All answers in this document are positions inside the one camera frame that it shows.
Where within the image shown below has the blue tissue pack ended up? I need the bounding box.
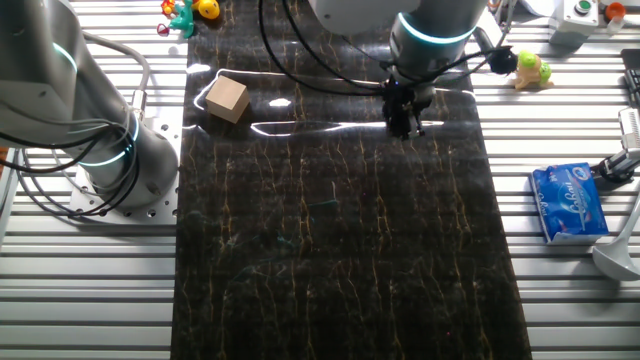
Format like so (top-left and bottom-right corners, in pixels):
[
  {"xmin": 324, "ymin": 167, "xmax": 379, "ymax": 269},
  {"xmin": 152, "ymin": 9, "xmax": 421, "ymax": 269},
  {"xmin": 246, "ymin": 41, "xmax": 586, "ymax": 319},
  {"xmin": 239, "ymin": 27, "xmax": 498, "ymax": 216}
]
[{"xmin": 528, "ymin": 161, "xmax": 611, "ymax": 246}]

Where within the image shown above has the grey clamp mount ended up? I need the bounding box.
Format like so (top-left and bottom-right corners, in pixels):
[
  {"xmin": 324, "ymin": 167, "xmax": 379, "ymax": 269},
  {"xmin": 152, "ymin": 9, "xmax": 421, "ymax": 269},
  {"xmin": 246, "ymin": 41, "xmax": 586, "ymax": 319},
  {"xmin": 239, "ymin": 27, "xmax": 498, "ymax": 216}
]
[{"xmin": 596, "ymin": 149, "xmax": 640, "ymax": 184}]

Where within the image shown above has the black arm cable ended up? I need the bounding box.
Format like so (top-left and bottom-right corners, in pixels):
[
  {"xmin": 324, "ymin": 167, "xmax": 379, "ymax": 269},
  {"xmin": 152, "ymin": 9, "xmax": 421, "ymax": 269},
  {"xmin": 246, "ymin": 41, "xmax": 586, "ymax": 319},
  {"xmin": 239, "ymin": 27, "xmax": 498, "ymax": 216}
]
[{"xmin": 256, "ymin": 0, "xmax": 516, "ymax": 97}]

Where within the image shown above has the wooden cube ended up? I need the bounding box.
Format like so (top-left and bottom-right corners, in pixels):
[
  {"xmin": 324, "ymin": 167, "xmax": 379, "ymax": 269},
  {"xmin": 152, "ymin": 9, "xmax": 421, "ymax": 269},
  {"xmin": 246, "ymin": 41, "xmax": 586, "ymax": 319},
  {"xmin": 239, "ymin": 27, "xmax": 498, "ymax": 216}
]
[{"xmin": 204, "ymin": 74, "xmax": 251, "ymax": 125}]

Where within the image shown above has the silver depth camera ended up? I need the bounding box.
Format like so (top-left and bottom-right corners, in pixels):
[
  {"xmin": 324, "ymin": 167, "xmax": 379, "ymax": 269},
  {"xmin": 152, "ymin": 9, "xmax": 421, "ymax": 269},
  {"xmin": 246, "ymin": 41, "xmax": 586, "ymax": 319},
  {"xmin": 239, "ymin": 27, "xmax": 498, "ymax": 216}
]
[{"xmin": 617, "ymin": 106, "xmax": 640, "ymax": 162}]

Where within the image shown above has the white plastic ladle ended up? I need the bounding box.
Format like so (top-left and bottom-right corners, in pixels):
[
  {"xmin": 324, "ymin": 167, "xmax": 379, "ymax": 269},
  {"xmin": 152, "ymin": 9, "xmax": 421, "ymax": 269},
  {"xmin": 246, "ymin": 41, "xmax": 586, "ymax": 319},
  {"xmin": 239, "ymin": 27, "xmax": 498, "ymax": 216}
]
[{"xmin": 591, "ymin": 197, "xmax": 640, "ymax": 282}]

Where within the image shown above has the grey button box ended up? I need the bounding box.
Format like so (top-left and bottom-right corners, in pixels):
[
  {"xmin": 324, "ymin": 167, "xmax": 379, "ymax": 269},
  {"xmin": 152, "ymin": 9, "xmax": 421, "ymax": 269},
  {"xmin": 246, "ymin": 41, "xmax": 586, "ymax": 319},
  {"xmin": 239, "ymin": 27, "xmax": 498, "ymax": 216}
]
[{"xmin": 548, "ymin": 0, "xmax": 602, "ymax": 50}]

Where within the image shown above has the green beige turtle toy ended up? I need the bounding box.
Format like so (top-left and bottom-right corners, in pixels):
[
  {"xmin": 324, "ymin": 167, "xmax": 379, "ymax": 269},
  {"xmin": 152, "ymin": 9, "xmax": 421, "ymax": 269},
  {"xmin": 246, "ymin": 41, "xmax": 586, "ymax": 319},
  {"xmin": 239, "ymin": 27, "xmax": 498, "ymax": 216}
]
[{"xmin": 513, "ymin": 48, "xmax": 555, "ymax": 92}]

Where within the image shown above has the clear plastic sheet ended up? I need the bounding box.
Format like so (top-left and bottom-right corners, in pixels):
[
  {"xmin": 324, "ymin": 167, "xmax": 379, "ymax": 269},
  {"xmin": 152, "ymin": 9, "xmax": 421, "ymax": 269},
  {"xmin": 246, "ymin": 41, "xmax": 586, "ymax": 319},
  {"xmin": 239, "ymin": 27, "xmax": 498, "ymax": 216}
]
[{"xmin": 192, "ymin": 68, "xmax": 477, "ymax": 139}]

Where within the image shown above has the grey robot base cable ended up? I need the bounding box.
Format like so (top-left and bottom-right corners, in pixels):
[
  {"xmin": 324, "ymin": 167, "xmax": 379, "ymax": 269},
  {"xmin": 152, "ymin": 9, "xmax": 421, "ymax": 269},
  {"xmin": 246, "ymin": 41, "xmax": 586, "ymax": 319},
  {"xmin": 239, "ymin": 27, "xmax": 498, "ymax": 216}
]
[{"xmin": 82, "ymin": 31, "xmax": 152, "ymax": 122}]

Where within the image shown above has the perforated robot base plate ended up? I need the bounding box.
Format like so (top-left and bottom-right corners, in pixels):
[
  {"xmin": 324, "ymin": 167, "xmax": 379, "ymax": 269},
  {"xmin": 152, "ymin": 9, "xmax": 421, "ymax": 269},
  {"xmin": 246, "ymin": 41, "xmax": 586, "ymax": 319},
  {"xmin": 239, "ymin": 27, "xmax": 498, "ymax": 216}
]
[{"xmin": 67, "ymin": 104, "xmax": 184, "ymax": 226}]

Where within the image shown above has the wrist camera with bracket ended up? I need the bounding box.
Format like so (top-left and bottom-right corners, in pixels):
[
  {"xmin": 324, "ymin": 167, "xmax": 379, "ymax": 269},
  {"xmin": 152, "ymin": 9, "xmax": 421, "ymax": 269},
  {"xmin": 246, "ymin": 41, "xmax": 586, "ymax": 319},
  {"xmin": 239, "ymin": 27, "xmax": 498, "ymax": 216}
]
[{"xmin": 473, "ymin": 27, "xmax": 519, "ymax": 76}]

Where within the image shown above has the teal seal toy with ball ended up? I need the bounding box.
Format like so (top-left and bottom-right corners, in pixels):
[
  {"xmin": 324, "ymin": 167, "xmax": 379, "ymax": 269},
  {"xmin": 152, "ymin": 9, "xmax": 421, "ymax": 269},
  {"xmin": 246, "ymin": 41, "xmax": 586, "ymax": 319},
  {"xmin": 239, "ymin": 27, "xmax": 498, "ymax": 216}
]
[{"xmin": 156, "ymin": 0, "xmax": 197, "ymax": 40}]

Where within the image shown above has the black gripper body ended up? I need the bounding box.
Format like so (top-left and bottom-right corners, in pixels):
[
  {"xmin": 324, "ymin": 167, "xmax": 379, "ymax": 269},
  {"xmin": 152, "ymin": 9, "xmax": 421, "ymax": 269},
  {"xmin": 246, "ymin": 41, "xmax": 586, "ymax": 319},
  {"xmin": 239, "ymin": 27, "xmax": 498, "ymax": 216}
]
[{"xmin": 381, "ymin": 79, "xmax": 437, "ymax": 121}]

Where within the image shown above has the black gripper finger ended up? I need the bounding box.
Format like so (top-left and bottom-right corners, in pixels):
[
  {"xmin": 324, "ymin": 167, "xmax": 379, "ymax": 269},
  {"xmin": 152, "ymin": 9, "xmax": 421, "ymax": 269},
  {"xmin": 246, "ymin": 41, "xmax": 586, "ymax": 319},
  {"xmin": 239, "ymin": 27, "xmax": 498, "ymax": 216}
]
[
  {"xmin": 386, "ymin": 115, "xmax": 407, "ymax": 141},
  {"xmin": 406, "ymin": 114, "xmax": 427, "ymax": 141}
]

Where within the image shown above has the black base cable bundle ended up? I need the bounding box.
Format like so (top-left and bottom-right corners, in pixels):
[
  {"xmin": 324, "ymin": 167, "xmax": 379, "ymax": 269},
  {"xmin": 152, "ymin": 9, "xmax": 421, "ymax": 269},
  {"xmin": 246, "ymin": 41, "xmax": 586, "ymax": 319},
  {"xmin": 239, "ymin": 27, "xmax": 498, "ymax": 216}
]
[{"xmin": 0, "ymin": 122, "xmax": 142, "ymax": 220}]

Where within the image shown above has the orange capped bottle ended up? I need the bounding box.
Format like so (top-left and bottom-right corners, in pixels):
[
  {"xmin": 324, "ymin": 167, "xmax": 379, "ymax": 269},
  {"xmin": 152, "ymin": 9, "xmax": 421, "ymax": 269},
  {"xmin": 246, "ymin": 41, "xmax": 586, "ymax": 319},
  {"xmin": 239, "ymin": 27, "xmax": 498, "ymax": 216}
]
[{"xmin": 603, "ymin": 1, "xmax": 628, "ymax": 35}]

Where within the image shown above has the black marble pattern mat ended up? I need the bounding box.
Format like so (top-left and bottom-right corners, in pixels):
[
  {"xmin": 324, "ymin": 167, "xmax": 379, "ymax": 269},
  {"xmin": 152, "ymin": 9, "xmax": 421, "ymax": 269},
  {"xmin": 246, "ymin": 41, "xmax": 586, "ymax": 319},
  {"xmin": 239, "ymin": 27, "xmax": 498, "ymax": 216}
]
[{"xmin": 169, "ymin": 0, "xmax": 534, "ymax": 360}]

